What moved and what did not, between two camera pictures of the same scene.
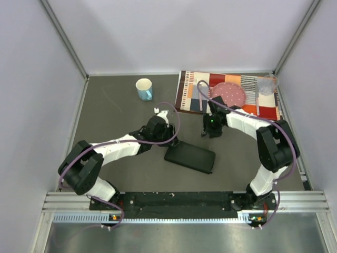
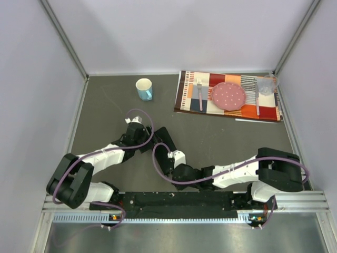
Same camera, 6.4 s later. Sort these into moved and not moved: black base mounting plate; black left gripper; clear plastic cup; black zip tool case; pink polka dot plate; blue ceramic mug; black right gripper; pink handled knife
Moved: black right gripper; black zip tool case; black left gripper
Not moved: pink handled knife; clear plastic cup; blue ceramic mug; pink polka dot plate; black base mounting plate
